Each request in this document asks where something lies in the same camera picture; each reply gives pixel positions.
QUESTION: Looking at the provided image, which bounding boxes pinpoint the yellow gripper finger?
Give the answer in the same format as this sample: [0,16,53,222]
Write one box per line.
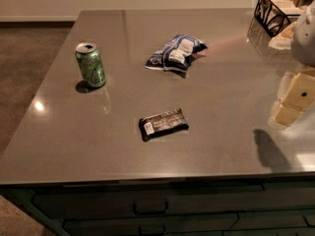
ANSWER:
[271,72,315,127]
[269,22,296,50]

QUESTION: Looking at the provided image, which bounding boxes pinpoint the green soda can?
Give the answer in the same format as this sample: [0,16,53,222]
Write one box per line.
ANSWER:
[75,42,106,88]

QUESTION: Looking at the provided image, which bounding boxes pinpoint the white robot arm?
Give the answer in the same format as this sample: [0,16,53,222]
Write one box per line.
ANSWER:
[269,1,315,129]

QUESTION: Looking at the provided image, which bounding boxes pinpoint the blue white chip bag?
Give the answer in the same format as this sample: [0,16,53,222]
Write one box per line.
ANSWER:
[145,34,208,74]

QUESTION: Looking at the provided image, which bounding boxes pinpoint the dark cabinet drawers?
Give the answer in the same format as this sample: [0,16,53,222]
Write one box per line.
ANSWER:
[1,179,315,236]

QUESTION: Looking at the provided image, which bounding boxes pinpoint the black snack bar wrapper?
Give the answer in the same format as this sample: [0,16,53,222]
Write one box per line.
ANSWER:
[139,108,189,142]

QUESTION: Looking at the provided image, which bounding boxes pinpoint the black wire basket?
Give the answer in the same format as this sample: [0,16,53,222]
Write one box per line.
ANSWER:
[254,0,314,37]

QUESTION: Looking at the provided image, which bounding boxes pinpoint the upper drawer handle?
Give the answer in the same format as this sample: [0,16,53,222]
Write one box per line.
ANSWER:
[133,201,168,216]

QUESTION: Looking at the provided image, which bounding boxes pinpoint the drawer handle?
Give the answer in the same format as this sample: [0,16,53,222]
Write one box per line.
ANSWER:
[133,201,168,216]
[138,225,165,236]

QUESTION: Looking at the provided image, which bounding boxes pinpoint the lower drawer handle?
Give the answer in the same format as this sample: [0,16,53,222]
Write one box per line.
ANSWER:
[138,225,165,236]

